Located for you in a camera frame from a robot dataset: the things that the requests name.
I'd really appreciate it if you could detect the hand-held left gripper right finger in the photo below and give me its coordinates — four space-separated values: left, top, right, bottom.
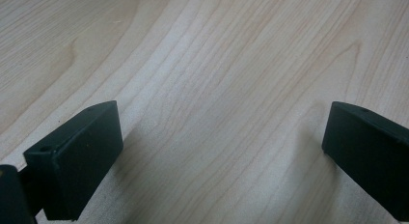
321 100 409 223

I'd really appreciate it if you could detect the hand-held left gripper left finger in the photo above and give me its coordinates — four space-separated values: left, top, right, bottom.
23 99 124 222

